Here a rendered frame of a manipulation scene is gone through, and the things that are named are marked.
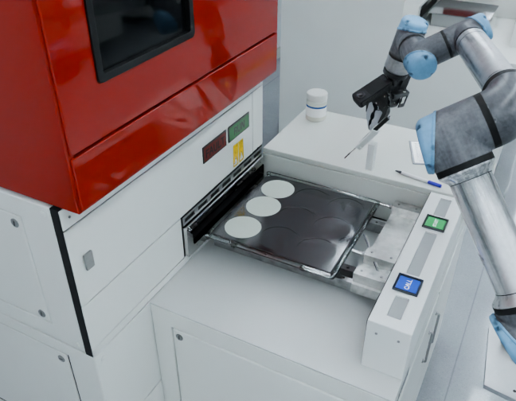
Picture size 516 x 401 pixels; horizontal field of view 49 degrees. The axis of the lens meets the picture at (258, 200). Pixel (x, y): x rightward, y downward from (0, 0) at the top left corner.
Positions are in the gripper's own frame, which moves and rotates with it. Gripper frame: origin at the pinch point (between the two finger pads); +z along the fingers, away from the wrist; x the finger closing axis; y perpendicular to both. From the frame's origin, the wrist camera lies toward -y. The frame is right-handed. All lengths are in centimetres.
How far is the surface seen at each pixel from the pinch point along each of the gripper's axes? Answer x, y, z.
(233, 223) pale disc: -10, -50, 15
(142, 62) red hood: -9, -77, -39
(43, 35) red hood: -17, -96, -52
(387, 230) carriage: -31.0, -13.6, 9.6
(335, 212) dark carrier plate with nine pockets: -18.8, -22.4, 11.2
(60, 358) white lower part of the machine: -23, -101, 29
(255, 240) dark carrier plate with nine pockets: -19, -49, 12
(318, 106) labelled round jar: 22.1, -2.5, 7.2
